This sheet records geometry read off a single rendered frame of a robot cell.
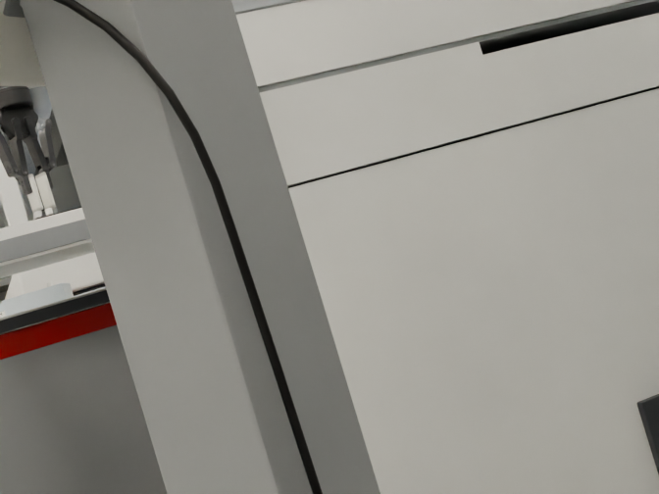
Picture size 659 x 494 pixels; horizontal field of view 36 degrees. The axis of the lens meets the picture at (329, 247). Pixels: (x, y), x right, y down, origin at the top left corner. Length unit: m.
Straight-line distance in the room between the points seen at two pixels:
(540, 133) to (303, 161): 0.39
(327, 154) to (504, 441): 0.49
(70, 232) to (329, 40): 0.58
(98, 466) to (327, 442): 1.12
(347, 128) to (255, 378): 0.66
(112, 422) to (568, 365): 0.89
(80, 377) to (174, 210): 1.17
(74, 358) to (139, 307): 1.11
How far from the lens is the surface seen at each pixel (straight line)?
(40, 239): 1.77
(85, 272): 2.70
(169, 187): 0.86
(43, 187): 2.00
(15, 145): 2.00
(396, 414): 1.44
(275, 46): 1.45
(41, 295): 2.12
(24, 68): 1.03
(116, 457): 2.02
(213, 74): 0.94
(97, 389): 2.00
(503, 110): 1.57
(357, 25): 1.51
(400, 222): 1.46
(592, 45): 1.68
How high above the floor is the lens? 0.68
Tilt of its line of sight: 1 degrees up
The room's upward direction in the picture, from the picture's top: 17 degrees counter-clockwise
